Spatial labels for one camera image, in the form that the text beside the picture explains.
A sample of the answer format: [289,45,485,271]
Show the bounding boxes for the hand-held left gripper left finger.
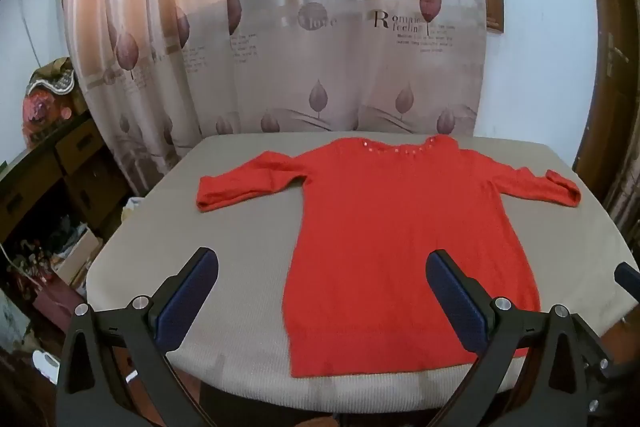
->
[56,247,220,427]

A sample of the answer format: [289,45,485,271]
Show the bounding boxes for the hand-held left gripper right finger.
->
[425,249,603,427]

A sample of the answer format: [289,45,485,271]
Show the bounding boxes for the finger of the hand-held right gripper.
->
[614,261,640,304]

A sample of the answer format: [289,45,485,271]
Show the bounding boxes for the red knit sweater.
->
[196,136,582,379]

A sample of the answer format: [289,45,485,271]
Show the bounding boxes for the beige woven table cloth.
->
[85,134,639,410]

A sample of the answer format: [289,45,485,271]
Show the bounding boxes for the cardboard box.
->
[50,227,104,288]

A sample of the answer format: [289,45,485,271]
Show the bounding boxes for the pink box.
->
[32,279,86,334]

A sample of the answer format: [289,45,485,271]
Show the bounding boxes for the wooden door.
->
[574,0,640,258]

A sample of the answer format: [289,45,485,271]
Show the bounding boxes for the wooden drawer cabinet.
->
[0,109,132,260]

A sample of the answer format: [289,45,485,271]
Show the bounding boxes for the floral cloth bundle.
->
[22,57,89,128]

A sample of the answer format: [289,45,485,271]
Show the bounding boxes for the leaf print curtain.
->
[57,0,489,198]

